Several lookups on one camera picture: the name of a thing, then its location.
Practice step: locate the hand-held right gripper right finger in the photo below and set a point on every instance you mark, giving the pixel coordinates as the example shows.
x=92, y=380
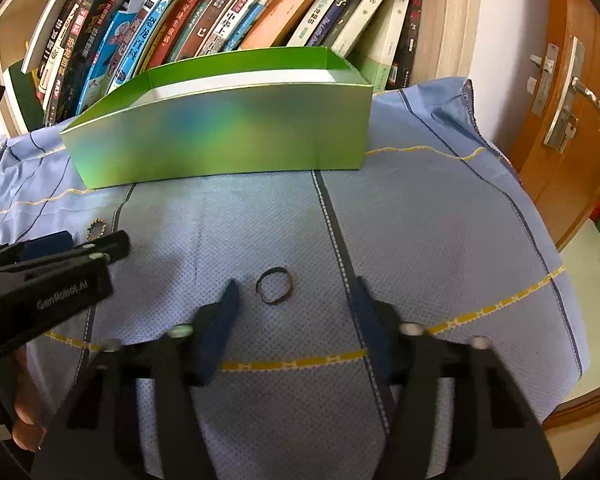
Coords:
x=370, y=320

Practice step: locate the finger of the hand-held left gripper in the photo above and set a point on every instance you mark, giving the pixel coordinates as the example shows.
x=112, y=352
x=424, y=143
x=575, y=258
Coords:
x=100, y=249
x=45, y=245

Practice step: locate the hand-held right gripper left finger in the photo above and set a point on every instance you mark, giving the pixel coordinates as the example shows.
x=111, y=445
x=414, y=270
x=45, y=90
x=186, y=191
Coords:
x=222, y=325

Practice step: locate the green cardboard box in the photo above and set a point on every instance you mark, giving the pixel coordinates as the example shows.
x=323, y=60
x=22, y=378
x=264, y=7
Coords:
x=220, y=130

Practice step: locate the person's left hand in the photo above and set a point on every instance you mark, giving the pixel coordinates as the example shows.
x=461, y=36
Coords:
x=27, y=410

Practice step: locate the blue cloth with yellow lines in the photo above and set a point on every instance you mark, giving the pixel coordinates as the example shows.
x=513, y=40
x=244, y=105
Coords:
x=430, y=240

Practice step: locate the brown wooden door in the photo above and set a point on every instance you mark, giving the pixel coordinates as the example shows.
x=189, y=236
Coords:
x=540, y=160

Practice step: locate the beige wooden bookshelf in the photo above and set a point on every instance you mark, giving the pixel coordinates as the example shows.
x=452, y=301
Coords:
x=450, y=35

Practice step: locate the silver door latch plate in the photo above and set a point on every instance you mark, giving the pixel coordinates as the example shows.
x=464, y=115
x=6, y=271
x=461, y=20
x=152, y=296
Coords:
x=545, y=80

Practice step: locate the row of upright books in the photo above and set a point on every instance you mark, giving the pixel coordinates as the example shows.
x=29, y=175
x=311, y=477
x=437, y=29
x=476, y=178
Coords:
x=290, y=15

